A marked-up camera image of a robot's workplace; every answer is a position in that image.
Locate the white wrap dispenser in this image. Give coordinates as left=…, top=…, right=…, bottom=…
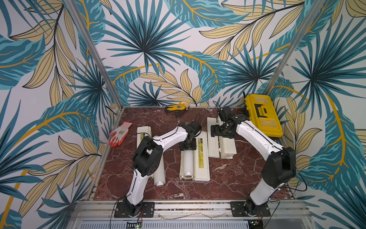
left=135, top=125, right=156, bottom=179
left=179, top=132, right=210, bottom=182
left=207, top=117, right=237, bottom=159

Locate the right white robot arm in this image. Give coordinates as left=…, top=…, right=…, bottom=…
left=211, top=106, right=297, bottom=217

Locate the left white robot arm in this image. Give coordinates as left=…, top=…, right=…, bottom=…
left=123, top=121, right=202, bottom=217

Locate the long left plastic wrap roll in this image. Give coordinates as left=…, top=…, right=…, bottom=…
left=153, top=155, right=166, bottom=187

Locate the yellow black work glove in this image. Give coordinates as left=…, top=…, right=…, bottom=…
left=165, top=102, right=190, bottom=117

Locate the yellow black toolbox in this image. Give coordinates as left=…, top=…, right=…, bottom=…
left=245, top=94, right=283, bottom=138

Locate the red white work glove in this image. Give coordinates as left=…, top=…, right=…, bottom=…
left=109, top=122, right=132, bottom=147

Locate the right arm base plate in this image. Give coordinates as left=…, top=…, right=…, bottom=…
left=230, top=200, right=271, bottom=217

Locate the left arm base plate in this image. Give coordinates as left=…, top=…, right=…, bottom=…
left=114, top=202, right=155, bottom=218

